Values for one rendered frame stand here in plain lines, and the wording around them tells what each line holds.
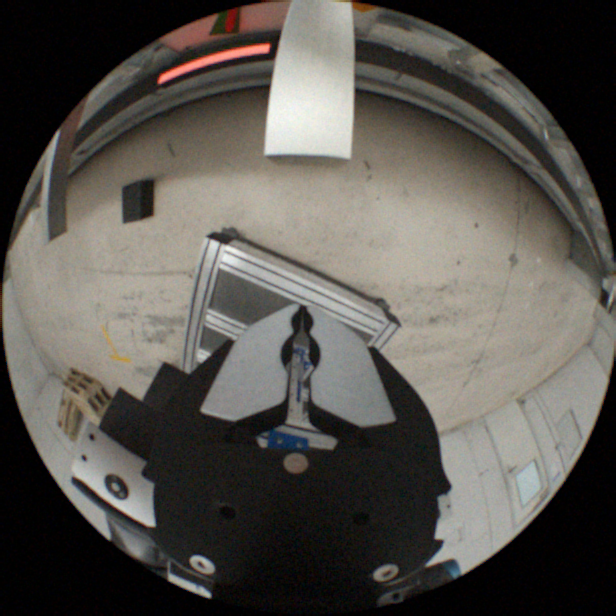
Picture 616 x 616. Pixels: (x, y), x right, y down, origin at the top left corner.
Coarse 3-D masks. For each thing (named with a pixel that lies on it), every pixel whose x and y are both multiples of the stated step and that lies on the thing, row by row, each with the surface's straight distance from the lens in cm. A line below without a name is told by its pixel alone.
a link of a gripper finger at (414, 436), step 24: (384, 360) 9; (384, 384) 8; (408, 384) 9; (408, 408) 8; (360, 432) 7; (384, 432) 7; (408, 432) 7; (432, 432) 8; (408, 456) 7; (432, 456) 7; (432, 480) 7
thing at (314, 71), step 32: (320, 0) 15; (288, 32) 12; (320, 32) 11; (352, 32) 12; (288, 64) 10; (320, 64) 10; (352, 64) 10; (288, 96) 9; (320, 96) 9; (352, 96) 9; (288, 128) 8; (320, 128) 8; (352, 128) 8; (288, 160) 9; (320, 160) 9
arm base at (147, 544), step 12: (108, 516) 46; (120, 528) 44; (120, 540) 46; (132, 540) 44; (144, 540) 43; (132, 552) 46; (144, 552) 45; (156, 552) 46; (144, 564) 47; (156, 564) 47; (168, 564) 51
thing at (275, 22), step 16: (288, 0) 31; (208, 16) 34; (240, 16) 34; (256, 16) 34; (272, 16) 34; (368, 16) 33; (176, 32) 36; (192, 32) 36; (208, 32) 36; (240, 32) 37; (256, 32) 37; (368, 32) 35; (176, 48) 39; (192, 48) 40
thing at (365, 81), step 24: (432, 24) 60; (144, 48) 71; (240, 72) 94; (264, 72) 95; (360, 72) 91; (504, 72) 71; (168, 96) 111; (192, 96) 106; (216, 96) 114; (384, 96) 108; (408, 96) 99; (432, 96) 101; (528, 96) 79; (120, 120) 128; (144, 120) 134; (456, 120) 113; (480, 120) 112; (552, 120) 87; (96, 144) 151; (504, 144) 130; (72, 168) 183; (528, 168) 149; (552, 192) 181
